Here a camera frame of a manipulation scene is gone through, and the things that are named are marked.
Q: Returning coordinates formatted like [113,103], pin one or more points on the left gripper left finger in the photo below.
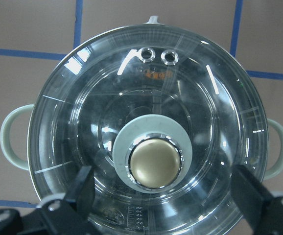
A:
[65,214]

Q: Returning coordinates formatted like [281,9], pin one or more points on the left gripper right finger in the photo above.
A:
[260,208]

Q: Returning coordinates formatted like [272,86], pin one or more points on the glass pot lid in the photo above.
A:
[147,132]

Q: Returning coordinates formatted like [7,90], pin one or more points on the pale green cooking pot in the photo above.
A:
[9,137]

